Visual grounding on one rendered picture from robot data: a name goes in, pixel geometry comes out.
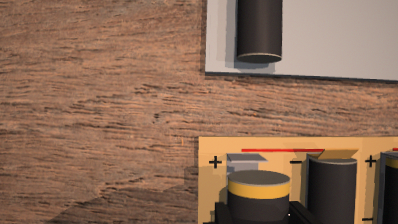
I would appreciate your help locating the tan battery holder board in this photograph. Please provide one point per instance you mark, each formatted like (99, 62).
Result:
(289, 155)

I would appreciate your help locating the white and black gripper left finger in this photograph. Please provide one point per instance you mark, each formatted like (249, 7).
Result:
(222, 214)

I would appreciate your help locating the black battery with yellow end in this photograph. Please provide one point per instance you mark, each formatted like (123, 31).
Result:
(390, 207)
(259, 31)
(332, 190)
(258, 197)

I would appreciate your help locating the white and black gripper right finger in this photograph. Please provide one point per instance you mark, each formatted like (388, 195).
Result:
(298, 214)

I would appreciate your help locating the white shallow tray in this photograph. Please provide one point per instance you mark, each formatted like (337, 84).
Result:
(329, 39)

